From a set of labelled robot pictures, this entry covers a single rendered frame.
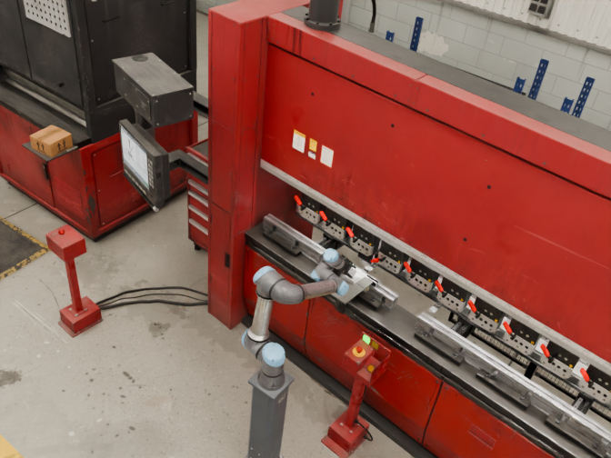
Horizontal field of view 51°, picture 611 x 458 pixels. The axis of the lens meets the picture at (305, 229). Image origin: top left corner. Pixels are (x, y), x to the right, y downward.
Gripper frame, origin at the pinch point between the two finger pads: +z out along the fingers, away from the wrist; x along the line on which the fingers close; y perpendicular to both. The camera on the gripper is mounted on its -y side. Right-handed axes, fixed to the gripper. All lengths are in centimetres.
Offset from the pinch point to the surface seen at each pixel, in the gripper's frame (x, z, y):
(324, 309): 11.0, 25.9, -24.6
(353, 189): 14, -33, 39
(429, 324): -51, 14, 6
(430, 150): -24, -65, 69
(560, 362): -119, -6, 28
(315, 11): 61, -94, 95
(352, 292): -7.9, 1.0, -5.9
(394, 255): -20.1, -11.6, 23.7
